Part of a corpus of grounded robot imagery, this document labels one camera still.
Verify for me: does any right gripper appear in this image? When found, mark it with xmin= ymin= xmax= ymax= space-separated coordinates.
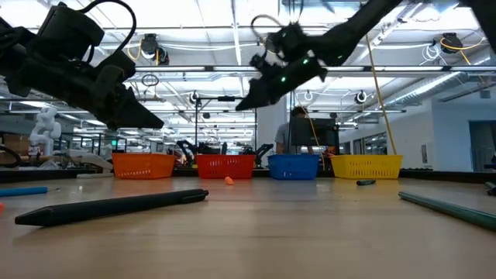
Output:
xmin=235 ymin=53 xmax=327 ymax=112

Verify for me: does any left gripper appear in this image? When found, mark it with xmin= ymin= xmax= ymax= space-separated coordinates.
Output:
xmin=11 ymin=49 xmax=166 ymax=131

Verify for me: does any blue pencil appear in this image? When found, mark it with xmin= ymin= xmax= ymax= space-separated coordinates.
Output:
xmin=0 ymin=186 xmax=61 ymax=198

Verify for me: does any person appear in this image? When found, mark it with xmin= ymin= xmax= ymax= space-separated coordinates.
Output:
xmin=274 ymin=106 xmax=311 ymax=155

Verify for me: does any orange plastic bin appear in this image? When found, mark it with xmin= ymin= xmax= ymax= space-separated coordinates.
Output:
xmin=112 ymin=153 xmax=177 ymax=180

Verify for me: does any black monitor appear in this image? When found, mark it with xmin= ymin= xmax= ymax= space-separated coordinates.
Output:
xmin=290 ymin=117 xmax=337 ymax=147

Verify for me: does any blue plastic bin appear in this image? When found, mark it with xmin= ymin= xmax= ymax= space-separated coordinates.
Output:
xmin=267 ymin=153 xmax=321 ymax=181

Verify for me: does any red plastic bin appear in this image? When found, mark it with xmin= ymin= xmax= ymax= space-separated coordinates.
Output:
xmin=195 ymin=154 xmax=256 ymax=180

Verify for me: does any black pen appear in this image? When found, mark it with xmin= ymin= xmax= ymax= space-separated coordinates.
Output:
xmin=14 ymin=188 xmax=209 ymax=228

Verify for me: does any yellow plastic bin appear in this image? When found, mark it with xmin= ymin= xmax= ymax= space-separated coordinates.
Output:
xmin=330 ymin=154 xmax=404 ymax=180

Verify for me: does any dark green pencil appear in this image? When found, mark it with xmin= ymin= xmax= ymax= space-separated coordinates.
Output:
xmin=398 ymin=191 xmax=496 ymax=233

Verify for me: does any black workstation frame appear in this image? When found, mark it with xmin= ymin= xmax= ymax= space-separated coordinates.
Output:
xmin=193 ymin=95 xmax=259 ymax=156

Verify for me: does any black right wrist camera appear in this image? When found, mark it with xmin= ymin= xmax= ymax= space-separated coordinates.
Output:
xmin=267 ymin=22 xmax=311 ymax=59

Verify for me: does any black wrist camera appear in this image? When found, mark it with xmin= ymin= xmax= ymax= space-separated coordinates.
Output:
xmin=36 ymin=2 xmax=106 ymax=63
xmin=267 ymin=22 xmax=311 ymax=59

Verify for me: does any black ceiling cable reel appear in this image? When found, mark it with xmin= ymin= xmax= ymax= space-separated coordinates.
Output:
xmin=439 ymin=33 xmax=466 ymax=55
xmin=138 ymin=33 xmax=171 ymax=67

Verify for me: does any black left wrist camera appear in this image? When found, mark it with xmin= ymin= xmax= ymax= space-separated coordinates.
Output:
xmin=36 ymin=2 xmax=106 ymax=63

